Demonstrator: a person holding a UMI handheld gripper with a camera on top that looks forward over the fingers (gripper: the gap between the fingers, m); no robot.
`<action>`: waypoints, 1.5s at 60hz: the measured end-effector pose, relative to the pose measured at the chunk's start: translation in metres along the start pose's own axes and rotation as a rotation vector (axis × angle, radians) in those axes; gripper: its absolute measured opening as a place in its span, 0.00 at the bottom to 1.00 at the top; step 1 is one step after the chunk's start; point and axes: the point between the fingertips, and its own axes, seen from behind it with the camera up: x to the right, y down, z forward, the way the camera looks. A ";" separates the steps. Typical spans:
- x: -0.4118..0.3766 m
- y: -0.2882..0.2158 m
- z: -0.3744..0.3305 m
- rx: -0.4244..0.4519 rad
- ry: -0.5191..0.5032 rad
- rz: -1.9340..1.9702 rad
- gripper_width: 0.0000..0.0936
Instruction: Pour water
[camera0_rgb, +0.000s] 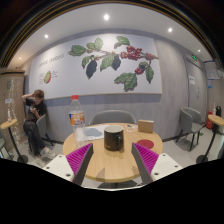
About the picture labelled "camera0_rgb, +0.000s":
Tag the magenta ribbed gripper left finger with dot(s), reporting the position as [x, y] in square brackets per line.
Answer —
[79, 160]

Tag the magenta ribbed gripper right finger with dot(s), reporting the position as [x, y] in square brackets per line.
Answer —
[145, 160]

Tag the clear plastic water bottle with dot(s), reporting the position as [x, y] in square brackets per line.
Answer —
[77, 121]

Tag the red round coaster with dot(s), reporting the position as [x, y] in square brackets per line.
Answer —
[146, 143]

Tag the white paper on table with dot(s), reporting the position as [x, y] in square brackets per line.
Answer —
[95, 133]

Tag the round wooden table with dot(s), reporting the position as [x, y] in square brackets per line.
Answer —
[115, 167]

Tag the small cardboard box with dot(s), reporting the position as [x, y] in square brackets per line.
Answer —
[146, 126]

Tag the small clear glass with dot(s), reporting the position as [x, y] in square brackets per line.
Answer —
[130, 128]

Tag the black ceramic mug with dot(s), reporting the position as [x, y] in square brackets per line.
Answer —
[113, 137]

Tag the grey chair behind table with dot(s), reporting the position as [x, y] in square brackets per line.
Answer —
[113, 116]

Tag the grey chair under person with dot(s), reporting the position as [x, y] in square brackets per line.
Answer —
[42, 128]

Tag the small round table left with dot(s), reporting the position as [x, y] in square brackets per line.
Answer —
[7, 125]

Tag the grey chair at right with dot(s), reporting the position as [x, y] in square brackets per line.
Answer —
[190, 122]

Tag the seated person in black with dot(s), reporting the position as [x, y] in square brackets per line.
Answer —
[36, 110]

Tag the red fire extinguisher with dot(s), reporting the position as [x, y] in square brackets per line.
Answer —
[209, 122]

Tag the grey door at right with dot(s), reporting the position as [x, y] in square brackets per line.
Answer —
[196, 86]

